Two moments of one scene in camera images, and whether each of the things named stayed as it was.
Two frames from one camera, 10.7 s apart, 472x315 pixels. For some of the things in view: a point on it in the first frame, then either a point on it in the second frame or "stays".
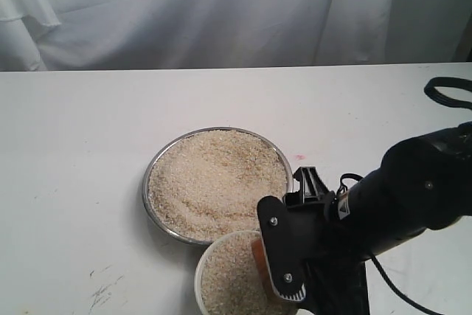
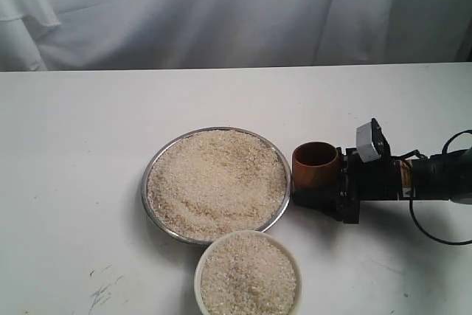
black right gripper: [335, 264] → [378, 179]
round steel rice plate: [207, 182] stays
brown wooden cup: [263, 268] → [315, 166]
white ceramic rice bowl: [227, 281] stays
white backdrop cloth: [114, 15] stays
